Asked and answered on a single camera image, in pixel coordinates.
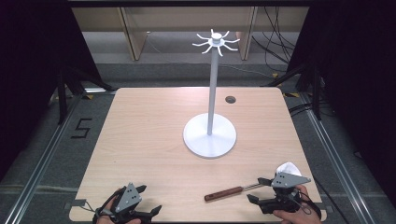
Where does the black floor tape mark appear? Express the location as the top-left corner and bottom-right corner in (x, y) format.
(70, 118), (93, 140)

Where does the black metal stand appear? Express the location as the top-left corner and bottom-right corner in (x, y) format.
(266, 63), (323, 121)
(55, 65), (116, 126)

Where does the dark curtain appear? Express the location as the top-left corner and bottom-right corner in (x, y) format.
(0, 3), (105, 183)
(287, 3), (396, 211)

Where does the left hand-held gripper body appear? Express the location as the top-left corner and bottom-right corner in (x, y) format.
(109, 182), (154, 224)

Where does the aluminium floor rail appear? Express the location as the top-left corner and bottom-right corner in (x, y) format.
(299, 92), (372, 224)
(3, 92), (86, 224)

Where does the white hook stand rack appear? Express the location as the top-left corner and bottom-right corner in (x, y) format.
(182, 28), (242, 160)

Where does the wooden-handled white spatula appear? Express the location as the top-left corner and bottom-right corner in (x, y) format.
(204, 161), (303, 203)

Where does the person's right hand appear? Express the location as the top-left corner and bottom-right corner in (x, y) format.
(273, 184), (322, 224)

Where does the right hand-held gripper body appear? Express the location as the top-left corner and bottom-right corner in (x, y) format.
(258, 171), (312, 216)

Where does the person's left hand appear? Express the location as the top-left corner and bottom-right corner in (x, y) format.
(96, 188), (142, 224)

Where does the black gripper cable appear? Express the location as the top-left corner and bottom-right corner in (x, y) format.
(83, 200), (105, 217)
(294, 176), (345, 224)

